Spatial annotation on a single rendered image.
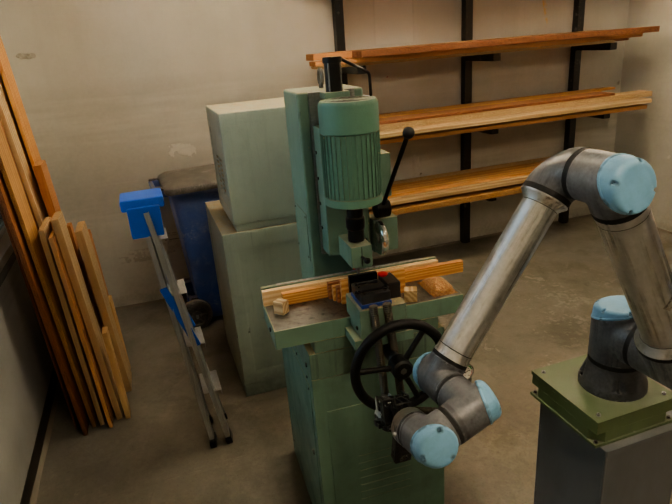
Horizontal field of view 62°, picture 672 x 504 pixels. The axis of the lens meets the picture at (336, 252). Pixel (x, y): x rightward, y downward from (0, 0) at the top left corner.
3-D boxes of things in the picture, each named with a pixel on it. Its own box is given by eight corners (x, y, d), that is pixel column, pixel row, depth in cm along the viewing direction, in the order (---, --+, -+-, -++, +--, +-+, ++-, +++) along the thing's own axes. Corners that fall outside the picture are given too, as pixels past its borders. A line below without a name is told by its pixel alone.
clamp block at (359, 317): (360, 340, 158) (358, 312, 155) (345, 320, 171) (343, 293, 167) (408, 330, 162) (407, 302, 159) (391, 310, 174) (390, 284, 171)
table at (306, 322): (281, 367, 154) (279, 347, 152) (263, 319, 182) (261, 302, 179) (479, 324, 168) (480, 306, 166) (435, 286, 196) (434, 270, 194)
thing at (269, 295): (264, 306, 176) (262, 292, 175) (262, 304, 178) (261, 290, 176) (438, 273, 191) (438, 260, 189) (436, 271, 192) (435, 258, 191)
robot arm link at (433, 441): (470, 453, 116) (431, 481, 114) (444, 435, 129) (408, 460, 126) (449, 415, 115) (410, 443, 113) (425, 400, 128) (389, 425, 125)
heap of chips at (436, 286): (433, 297, 174) (433, 289, 173) (417, 282, 185) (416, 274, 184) (458, 292, 176) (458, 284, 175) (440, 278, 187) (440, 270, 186)
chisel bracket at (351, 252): (352, 273, 175) (350, 248, 172) (339, 258, 187) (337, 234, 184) (374, 269, 176) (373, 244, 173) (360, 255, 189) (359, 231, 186)
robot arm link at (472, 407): (468, 365, 128) (424, 395, 125) (502, 391, 118) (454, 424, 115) (478, 394, 132) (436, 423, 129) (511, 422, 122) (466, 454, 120)
